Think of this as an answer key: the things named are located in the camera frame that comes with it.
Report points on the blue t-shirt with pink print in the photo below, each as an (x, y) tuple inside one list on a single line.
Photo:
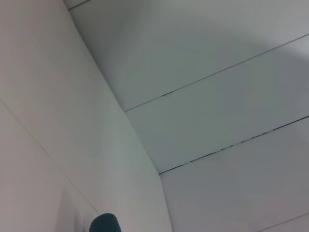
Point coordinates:
[(105, 223)]

